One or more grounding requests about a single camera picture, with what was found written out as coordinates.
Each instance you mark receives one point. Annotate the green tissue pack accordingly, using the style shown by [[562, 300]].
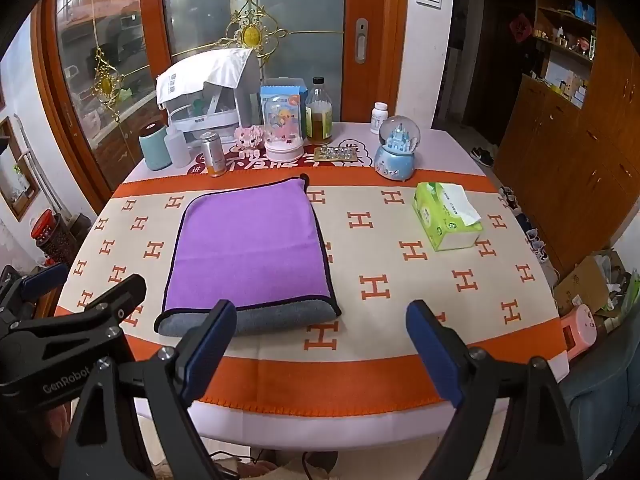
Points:
[[442, 220]]

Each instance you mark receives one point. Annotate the blue grey chair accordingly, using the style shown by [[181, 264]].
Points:
[[605, 405]]

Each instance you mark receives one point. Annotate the silver blister pack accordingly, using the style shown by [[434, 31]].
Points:
[[337, 154]]

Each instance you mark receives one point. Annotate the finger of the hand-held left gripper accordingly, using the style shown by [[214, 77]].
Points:
[[45, 276], [112, 302]]

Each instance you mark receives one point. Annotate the teal cylindrical jar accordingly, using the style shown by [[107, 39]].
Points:
[[155, 147]]

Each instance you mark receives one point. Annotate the glass bottle with yellow liquid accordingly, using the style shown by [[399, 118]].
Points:
[[318, 117]]

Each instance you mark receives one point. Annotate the cardboard box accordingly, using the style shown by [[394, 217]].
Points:
[[585, 280]]

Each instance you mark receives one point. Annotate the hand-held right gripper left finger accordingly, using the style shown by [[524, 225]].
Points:
[[212, 342]]

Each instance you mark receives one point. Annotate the pink toy figure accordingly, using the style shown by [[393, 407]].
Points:
[[248, 136]]

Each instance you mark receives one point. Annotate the black sneaker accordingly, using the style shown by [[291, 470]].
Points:
[[482, 156]]

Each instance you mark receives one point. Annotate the white cloth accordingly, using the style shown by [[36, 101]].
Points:
[[210, 72]]

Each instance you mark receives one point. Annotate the wooden glass sliding door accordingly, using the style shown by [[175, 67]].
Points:
[[300, 20]]

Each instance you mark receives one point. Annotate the silver orange metal can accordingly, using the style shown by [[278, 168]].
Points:
[[213, 155]]

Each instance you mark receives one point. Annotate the blue castle snow globe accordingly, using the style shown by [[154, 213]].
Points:
[[397, 152]]

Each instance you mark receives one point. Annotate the orange beige patterned tablecloth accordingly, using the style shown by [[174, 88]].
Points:
[[400, 280]]

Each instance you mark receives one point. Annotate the pink dome snow globe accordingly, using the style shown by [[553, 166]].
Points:
[[283, 127]]

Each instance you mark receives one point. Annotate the pink plastic device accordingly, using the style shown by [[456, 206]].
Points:
[[580, 330]]

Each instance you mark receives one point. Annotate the white countertop appliance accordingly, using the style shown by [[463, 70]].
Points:
[[247, 95]]

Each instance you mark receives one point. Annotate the wooden cabinet with shelves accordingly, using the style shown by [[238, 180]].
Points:
[[565, 150]]

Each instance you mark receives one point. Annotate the red lid jar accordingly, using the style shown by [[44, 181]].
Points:
[[50, 232]]

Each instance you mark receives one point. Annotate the row of shoes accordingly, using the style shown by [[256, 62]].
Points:
[[525, 225]]

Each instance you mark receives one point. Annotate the light blue box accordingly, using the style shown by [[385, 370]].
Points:
[[295, 92]]

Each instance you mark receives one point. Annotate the purple and grey towel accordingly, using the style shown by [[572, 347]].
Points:
[[250, 245]]

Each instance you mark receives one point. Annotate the white plastic bottle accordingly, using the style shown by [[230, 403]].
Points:
[[176, 150]]

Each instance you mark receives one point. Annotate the gold door ornament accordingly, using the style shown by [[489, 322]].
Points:
[[106, 82], [250, 32]]

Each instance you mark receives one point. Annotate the white pill bottle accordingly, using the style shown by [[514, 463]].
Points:
[[379, 119]]

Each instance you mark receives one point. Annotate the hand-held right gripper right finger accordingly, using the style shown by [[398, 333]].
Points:
[[434, 352]]

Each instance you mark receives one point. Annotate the red door decoration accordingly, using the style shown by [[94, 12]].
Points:
[[521, 26]]

